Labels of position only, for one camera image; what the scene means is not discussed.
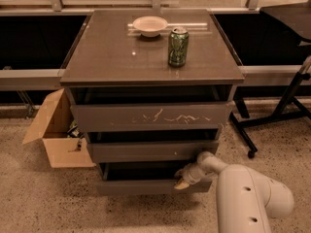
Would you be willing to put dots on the open cardboard box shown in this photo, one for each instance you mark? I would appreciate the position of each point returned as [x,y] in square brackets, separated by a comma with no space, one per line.
[51,126]

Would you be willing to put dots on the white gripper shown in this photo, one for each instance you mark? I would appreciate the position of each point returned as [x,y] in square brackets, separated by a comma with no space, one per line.
[191,175]

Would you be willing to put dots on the grey top drawer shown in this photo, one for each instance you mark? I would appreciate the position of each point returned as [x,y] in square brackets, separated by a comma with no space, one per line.
[151,117]

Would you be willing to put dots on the white bowl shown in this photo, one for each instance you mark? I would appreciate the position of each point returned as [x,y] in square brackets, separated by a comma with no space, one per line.
[150,26]

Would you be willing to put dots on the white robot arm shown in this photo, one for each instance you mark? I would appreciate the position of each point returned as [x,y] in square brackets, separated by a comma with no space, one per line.
[246,199]

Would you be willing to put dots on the grey middle drawer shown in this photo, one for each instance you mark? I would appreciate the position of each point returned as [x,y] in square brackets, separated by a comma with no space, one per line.
[149,151]

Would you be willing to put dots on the grey drawer cabinet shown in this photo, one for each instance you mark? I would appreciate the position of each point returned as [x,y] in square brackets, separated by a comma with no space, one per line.
[114,40]

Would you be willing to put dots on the green soda can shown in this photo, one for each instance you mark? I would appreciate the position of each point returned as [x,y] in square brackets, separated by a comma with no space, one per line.
[178,42]

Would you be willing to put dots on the grey drawer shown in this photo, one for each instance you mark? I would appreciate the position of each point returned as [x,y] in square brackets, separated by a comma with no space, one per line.
[149,151]
[144,178]
[151,117]

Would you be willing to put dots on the grey bottom drawer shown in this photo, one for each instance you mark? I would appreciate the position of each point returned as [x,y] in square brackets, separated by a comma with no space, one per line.
[144,178]

